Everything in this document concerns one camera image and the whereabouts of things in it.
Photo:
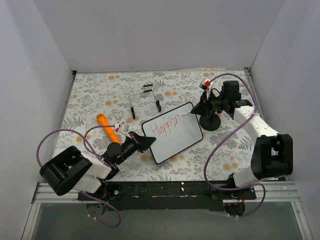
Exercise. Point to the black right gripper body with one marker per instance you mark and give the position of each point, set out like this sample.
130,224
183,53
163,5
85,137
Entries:
205,104

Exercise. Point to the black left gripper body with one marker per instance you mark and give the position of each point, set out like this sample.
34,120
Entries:
136,142

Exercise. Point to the black framed whiteboard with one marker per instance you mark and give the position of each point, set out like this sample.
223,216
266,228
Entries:
173,133

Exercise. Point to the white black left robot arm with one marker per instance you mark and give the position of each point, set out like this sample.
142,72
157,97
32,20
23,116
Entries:
72,170

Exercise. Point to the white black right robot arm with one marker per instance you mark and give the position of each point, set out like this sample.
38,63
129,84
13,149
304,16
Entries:
273,153

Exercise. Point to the black microphone stand base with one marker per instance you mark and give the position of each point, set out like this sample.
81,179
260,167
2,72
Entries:
210,123

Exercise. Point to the orange toy microphone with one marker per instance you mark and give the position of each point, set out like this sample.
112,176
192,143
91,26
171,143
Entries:
102,120

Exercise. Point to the floral patterned table mat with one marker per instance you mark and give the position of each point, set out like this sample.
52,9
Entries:
222,152

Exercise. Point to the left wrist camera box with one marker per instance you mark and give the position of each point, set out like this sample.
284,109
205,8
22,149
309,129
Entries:
123,128

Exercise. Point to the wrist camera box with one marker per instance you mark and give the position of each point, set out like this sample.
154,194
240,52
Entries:
205,84
123,128

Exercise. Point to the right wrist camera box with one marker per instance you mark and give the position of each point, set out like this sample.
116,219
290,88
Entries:
205,84

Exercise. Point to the black front mounting rail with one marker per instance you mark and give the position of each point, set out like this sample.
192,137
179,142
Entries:
168,195

